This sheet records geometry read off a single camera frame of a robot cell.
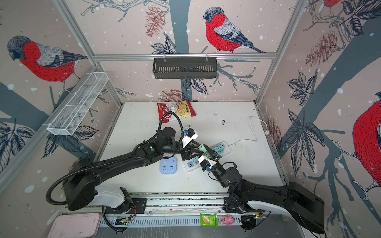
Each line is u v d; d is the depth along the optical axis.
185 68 1.06
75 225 0.66
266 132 1.03
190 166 0.85
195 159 0.68
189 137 0.62
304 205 0.44
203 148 0.69
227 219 0.68
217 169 0.64
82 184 0.41
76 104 0.77
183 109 1.12
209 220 0.68
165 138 0.58
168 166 0.84
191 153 0.64
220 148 0.87
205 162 0.58
